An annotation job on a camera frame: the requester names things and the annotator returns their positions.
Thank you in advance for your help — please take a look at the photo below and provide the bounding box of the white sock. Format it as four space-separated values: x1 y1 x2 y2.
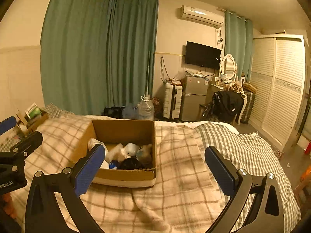
87 138 109 169

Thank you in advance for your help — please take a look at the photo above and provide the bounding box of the black sock bundle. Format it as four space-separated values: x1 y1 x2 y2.
117 157 144 170

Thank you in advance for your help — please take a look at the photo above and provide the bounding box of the light blue earbud case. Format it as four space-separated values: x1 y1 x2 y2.
124 143 140 157

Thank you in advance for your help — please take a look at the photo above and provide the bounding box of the white lace cloth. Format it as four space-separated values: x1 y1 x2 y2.
105 144 130 163

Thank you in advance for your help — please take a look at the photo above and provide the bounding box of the white plush toy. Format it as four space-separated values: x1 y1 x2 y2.
136 144 152 167

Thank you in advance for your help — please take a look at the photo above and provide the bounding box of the bedside box with books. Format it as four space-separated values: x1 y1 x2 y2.
16 103 49 136

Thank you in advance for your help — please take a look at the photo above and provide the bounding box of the checked pillow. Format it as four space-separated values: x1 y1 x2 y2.
42 103 74 119

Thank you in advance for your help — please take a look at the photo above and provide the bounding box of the grey checked duvet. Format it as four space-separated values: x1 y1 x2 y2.
195 123 301 232

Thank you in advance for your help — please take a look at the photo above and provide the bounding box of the plaid beige blanket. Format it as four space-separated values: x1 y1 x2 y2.
7 115 234 233

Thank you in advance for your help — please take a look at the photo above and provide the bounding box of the black bag on floor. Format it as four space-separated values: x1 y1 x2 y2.
101 106 125 119

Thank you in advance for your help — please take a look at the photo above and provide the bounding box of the brown cardboard box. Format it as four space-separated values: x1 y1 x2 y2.
71 119 156 188

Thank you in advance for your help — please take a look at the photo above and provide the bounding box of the green curtain left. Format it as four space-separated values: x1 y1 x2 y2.
41 0 159 115

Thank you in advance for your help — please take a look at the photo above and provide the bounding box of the green curtain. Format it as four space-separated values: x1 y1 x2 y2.
41 0 159 115
225 10 253 81

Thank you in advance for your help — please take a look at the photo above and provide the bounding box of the black jacket on chair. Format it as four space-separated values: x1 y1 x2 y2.
201 90 244 124

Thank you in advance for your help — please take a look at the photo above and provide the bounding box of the large clear water jug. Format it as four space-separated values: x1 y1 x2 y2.
137 94 155 120

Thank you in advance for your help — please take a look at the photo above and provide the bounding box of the silver mini fridge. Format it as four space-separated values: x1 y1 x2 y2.
180 75 208 122

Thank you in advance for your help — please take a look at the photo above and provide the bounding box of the white louvered wardrobe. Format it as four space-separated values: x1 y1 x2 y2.
249 34 307 150

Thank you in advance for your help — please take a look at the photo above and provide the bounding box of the white suitcase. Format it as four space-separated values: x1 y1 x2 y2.
162 82 182 119

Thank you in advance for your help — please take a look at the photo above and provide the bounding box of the white oval vanity mirror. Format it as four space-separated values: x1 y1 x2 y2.
219 54 237 81

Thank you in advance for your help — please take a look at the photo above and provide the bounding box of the green curtain right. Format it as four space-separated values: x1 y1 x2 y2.
225 10 253 81

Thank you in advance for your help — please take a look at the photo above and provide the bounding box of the white air conditioner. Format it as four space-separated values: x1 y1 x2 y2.
181 5 225 28

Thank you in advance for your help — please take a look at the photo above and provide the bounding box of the black wall television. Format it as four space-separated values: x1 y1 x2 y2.
184 41 221 70

